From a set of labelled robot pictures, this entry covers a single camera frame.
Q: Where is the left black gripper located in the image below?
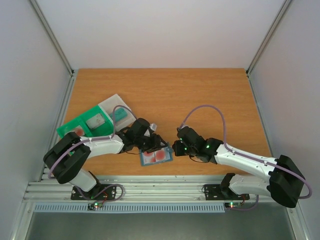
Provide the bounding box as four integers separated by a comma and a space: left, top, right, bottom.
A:
135, 133, 168, 154

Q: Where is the red white card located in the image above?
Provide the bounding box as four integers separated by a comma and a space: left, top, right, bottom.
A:
155, 150, 166, 162
72, 127, 85, 137
142, 152, 156, 165

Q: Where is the teal card holder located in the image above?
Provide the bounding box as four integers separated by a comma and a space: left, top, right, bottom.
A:
139, 147, 173, 167

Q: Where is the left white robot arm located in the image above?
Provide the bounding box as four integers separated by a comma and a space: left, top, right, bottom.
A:
43, 118, 168, 200

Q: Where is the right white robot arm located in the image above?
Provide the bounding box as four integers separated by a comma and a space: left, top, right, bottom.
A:
172, 126, 305, 208

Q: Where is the teal card in bin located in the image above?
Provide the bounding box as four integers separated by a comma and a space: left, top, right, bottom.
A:
109, 107, 128, 123

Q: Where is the grey card in tray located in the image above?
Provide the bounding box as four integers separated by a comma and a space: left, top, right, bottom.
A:
85, 113, 105, 130

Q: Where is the red white card in tray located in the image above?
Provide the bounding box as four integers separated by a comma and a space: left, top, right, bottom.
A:
72, 127, 85, 137

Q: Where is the white translucent plastic bin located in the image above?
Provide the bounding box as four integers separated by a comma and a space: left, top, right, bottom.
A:
98, 94, 135, 131

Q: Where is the green plastic tray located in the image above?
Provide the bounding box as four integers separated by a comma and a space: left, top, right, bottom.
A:
56, 105, 115, 138

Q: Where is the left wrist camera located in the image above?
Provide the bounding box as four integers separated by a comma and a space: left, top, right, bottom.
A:
144, 123, 158, 137

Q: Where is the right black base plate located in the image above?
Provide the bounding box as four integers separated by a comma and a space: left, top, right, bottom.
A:
201, 184, 250, 201

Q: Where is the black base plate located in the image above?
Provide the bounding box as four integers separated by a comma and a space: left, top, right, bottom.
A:
201, 184, 250, 201
70, 184, 120, 201

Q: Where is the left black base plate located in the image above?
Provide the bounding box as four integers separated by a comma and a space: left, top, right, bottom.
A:
70, 184, 120, 201

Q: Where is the grey slotted cable duct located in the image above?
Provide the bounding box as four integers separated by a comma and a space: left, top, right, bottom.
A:
34, 202, 225, 214

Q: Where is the aluminium front rail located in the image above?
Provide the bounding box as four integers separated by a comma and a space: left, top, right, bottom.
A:
22, 164, 298, 203

